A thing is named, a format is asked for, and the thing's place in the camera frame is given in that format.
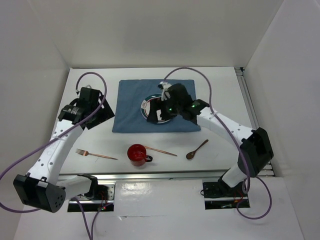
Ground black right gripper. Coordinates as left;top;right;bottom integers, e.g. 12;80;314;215
147;95;182;123

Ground copper fork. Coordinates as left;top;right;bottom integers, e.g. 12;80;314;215
75;148;118;160

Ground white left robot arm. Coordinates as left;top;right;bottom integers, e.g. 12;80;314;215
13;87;115;213

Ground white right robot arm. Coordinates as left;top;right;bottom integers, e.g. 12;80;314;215
147;81;274;196

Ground aluminium table edge rail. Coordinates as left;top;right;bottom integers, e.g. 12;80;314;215
38;169;275;182

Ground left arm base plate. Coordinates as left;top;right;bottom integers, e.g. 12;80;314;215
75;183;116;213

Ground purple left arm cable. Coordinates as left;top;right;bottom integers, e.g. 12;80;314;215
0;71;108;239

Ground blue cloth placemat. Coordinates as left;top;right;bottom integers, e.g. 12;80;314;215
112;79;201;133

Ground aluminium right side rail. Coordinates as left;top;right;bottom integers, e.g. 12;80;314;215
235;67;274;178

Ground red mug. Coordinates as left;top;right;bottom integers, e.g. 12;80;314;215
127;144;153;167

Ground copper knife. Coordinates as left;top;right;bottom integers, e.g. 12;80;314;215
144;145;178;157

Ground white plate with green rim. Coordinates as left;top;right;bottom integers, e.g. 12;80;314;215
140;94;174;125

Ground copper spoon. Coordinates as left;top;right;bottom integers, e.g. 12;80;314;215
185;139;209;160

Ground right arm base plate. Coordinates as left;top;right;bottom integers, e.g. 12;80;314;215
200;181;251;210

